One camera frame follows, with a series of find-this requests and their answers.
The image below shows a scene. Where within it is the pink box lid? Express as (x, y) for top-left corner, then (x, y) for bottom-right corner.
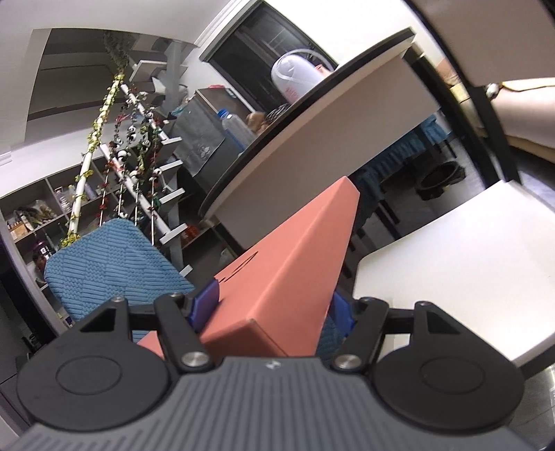
(139, 178), (359, 361)

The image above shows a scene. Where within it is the dark blue skirted chair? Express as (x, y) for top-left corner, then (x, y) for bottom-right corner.
(348, 114), (457, 241)

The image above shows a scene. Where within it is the white flower ladder stand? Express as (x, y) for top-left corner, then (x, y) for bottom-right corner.
(60, 73), (194, 278)

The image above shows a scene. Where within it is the black trash bin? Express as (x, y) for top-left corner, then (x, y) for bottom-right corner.
(415, 161), (466, 201)

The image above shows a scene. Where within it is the grey refrigerator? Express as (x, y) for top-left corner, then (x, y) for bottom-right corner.
(170, 87), (250, 192)

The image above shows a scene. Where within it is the white desk black edge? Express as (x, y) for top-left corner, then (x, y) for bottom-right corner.
(199, 28), (439, 249)

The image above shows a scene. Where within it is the clear water bottle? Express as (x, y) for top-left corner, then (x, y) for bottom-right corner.
(217, 109), (256, 150)

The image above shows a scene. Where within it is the brown ceramic figurine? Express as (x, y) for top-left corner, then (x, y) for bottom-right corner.
(246, 112), (268, 135)

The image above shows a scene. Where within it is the black wicker basket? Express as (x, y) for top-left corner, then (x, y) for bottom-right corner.
(265, 102), (291, 126)

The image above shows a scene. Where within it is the white humidifier appliance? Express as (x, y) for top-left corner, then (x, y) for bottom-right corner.
(271, 49), (335, 104)

